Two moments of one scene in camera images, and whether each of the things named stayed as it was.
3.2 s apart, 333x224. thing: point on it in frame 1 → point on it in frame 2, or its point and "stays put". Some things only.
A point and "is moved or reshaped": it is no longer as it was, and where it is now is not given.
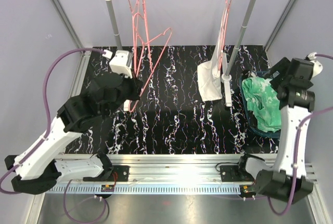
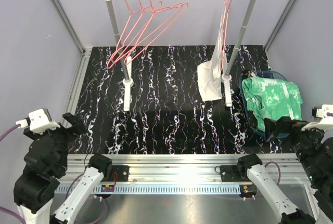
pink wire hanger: x=146 y=35 → x=180 y=4
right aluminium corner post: x=284 y=16 stays put
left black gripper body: x=129 y=91 → x=75 y=129
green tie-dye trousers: x=263 y=99 stays put
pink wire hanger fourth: x=227 y=5 stays put
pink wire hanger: x=145 y=42 → x=127 y=60
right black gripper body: x=281 y=67 → x=286 y=124
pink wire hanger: x=135 y=16 is moved or reshaped
